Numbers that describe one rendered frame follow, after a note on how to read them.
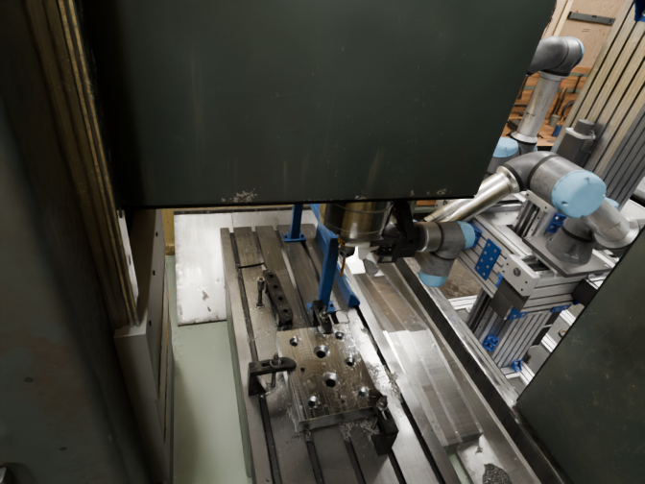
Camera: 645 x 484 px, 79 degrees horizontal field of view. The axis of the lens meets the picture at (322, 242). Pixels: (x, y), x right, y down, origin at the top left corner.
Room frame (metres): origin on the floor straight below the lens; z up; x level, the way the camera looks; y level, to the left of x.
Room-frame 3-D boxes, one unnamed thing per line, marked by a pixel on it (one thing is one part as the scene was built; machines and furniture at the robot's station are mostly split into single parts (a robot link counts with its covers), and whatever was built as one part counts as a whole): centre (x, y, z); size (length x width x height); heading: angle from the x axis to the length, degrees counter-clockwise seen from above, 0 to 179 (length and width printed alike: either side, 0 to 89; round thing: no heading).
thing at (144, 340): (0.59, 0.35, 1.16); 0.48 x 0.05 x 0.51; 22
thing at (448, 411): (1.10, -0.36, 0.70); 0.90 x 0.30 x 0.16; 22
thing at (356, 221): (0.76, -0.06, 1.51); 0.16 x 0.16 x 0.12
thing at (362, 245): (0.74, -0.10, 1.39); 0.09 x 0.03 x 0.06; 128
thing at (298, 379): (0.70, -0.07, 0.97); 0.29 x 0.23 x 0.05; 22
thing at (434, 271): (0.88, -0.31, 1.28); 0.11 x 0.08 x 0.11; 23
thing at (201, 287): (1.37, 0.18, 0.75); 0.89 x 0.70 x 0.26; 112
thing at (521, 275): (1.25, -0.91, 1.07); 0.40 x 0.13 x 0.09; 113
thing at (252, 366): (0.67, 0.08, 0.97); 0.13 x 0.03 x 0.15; 112
